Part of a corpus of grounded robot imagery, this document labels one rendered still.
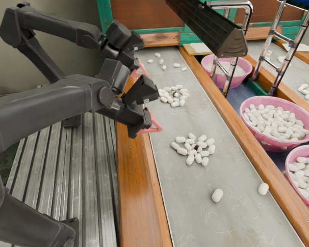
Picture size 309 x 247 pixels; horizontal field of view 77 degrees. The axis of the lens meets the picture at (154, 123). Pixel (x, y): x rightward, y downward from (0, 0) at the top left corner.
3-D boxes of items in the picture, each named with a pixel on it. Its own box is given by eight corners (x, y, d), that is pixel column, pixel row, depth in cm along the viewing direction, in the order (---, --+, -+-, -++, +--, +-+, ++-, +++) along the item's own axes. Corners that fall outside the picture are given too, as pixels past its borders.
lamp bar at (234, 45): (217, 59, 49) (224, 28, 44) (165, 3, 94) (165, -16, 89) (246, 57, 50) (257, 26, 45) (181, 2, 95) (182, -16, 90)
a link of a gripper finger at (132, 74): (151, 65, 82) (133, 52, 77) (154, 73, 77) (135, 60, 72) (141, 77, 85) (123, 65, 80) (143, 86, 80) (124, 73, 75)
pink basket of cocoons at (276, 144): (276, 171, 67) (289, 154, 61) (219, 125, 84) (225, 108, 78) (318, 141, 77) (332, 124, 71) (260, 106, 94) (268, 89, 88)
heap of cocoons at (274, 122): (257, 159, 70) (263, 148, 66) (227, 116, 87) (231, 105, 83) (315, 150, 73) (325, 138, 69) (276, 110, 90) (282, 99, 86)
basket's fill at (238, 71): (211, 90, 102) (213, 81, 99) (197, 70, 119) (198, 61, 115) (250, 86, 105) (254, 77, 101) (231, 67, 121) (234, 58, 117)
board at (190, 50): (189, 55, 114) (189, 53, 114) (182, 45, 125) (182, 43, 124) (241, 51, 119) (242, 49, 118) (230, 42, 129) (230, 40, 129)
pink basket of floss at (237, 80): (236, 98, 99) (242, 82, 92) (190, 81, 111) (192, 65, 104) (252, 77, 114) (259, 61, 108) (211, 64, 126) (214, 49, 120)
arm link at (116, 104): (120, 96, 52) (96, 84, 48) (130, 94, 47) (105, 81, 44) (110, 120, 51) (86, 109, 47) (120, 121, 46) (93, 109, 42)
